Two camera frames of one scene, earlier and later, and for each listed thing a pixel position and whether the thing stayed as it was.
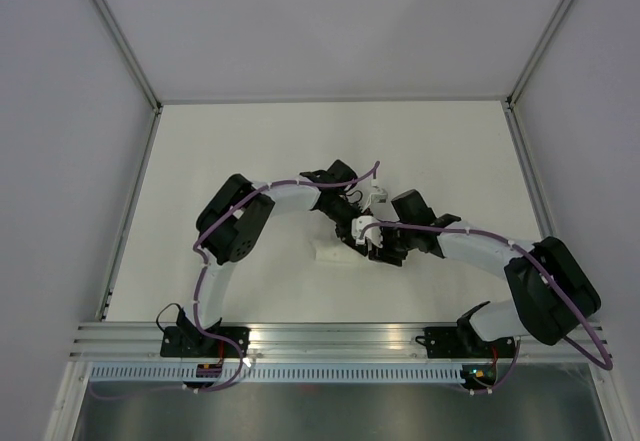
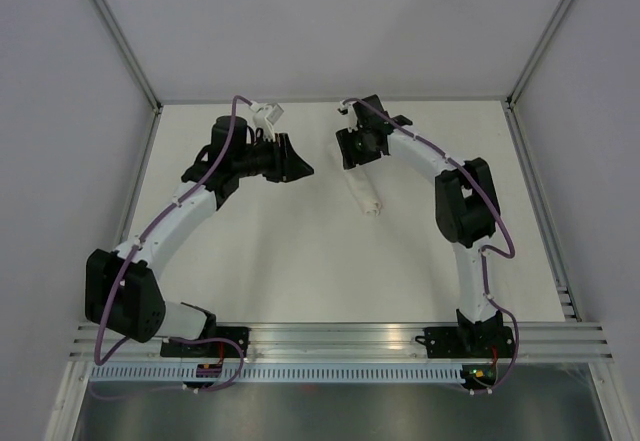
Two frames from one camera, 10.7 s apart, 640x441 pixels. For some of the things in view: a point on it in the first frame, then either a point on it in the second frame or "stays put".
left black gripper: x=345 y=235 -> x=287 y=164
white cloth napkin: x=333 y=250 -> x=364 y=190
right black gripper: x=385 y=254 -> x=350 y=156
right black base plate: x=464 y=342 stays put
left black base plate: x=192 y=342 stays put
